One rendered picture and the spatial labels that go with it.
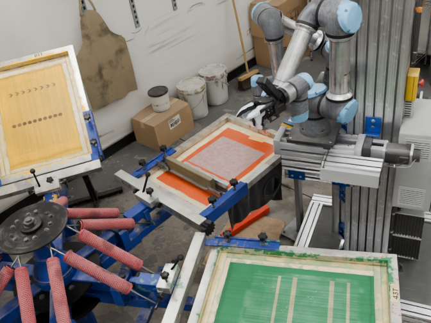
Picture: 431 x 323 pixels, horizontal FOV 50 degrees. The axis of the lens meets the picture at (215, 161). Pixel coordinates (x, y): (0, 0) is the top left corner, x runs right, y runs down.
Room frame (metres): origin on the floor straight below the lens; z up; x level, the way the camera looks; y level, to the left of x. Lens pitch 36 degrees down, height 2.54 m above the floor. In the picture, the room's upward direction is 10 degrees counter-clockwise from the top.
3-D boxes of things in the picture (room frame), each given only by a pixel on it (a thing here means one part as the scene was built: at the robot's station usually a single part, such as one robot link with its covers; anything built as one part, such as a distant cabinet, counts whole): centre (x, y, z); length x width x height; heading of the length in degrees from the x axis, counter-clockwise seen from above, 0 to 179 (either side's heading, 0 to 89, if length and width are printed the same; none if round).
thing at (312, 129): (1.87, -0.50, 1.31); 0.15 x 0.15 x 0.10
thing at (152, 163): (2.21, 0.35, 0.98); 0.30 x 0.05 x 0.07; 130
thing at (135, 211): (1.79, 0.41, 1.02); 0.17 x 0.06 x 0.05; 130
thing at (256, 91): (2.37, -0.32, 1.28); 0.09 x 0.08 x 0.11; 98
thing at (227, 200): (1.78, -0.01, 0.98); 0.30 x 0.05 x 0.07; 130
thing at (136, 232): (1.87, 0.32, 0.89); 1.24 x 0.06 x 0.06; 130
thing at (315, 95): (1.86, -0.51, 1.42); 0.13 x 0.12 x 0.14; 36
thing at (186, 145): (2.15, -0.02, 0.97); 0.79 x 0.58 x 0.04; 130
